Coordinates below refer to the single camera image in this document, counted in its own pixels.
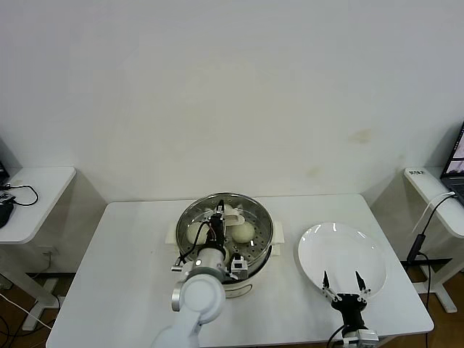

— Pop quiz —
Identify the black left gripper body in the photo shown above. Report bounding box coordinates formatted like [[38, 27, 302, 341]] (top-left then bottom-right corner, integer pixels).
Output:
[[205, 212, 226, 250]]

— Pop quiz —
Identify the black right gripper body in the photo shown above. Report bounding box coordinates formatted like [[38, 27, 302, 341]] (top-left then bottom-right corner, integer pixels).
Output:
[[331, 292, 368, 329]]

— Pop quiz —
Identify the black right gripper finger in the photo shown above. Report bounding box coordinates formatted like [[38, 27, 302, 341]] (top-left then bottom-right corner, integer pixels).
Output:
[[321, 269, 342, 303], [354, 269, 372, 304]]

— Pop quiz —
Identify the round glass pot lid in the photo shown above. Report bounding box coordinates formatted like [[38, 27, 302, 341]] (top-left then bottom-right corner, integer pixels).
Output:
[[177, 194, 273, 268]]

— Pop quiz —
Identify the white steamed baozi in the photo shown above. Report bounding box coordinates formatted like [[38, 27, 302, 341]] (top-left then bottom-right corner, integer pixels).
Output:
[[186, 223, 210, 244], [231, 223, 255, 244]]

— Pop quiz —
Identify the perforated steel steamer basket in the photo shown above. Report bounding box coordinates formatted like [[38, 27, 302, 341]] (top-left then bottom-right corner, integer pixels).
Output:
[[165, 193, 286, 282]]

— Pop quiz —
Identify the large white plate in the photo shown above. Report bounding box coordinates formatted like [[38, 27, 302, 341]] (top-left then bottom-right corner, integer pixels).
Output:
[[297, 221, 388, 302]]

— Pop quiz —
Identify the cream electric cooking pot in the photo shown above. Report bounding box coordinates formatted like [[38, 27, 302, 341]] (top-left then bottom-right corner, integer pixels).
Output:
[[179, 243, 283, 301]]

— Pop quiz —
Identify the open laptop lit screen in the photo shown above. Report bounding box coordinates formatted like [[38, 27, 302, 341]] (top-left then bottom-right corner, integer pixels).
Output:
[[439, 121, 464, 204]]

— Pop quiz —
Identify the black rounded device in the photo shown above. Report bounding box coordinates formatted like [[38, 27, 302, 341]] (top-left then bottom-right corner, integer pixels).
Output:
[[0, 202, 15, 229]]

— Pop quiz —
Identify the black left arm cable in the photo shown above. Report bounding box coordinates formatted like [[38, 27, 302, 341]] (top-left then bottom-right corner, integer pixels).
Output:
[[176, 223, 204, 262]]

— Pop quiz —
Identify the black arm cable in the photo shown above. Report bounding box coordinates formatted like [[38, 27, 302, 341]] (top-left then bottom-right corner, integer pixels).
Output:
[[176, 223, 204, 262], [327, 323, 346, 348]]

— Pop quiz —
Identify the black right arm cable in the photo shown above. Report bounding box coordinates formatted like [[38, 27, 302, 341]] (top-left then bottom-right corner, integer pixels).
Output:
[[327, 323, 346, 348]]

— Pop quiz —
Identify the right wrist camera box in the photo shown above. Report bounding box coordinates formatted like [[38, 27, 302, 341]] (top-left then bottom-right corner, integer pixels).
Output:
[[357, 328, 381, 348]]

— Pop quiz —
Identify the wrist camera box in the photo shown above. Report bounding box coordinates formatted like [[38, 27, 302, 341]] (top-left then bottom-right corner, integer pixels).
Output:
[[231, 257, 249, 281], [357, 328, 381, 348]]

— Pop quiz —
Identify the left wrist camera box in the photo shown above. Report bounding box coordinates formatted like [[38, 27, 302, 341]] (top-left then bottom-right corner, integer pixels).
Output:
[[231, 257, 249, 281]]

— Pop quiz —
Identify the black cable with adapter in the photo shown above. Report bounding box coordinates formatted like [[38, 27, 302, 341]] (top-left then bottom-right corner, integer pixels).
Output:
[[404, 195, 456, 312]]

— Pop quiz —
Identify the white flat cable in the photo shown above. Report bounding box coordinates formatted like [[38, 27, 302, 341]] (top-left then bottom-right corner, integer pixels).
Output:
[[411, 191, 456, 233]]

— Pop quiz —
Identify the thin black looped cable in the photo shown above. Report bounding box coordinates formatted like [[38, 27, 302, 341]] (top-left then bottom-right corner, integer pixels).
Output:
[[0, 183, 39, 207]]

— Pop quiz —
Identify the white floor cable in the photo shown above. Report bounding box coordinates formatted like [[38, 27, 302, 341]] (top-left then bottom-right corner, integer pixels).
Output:
[[0, 291, 54, 329]]

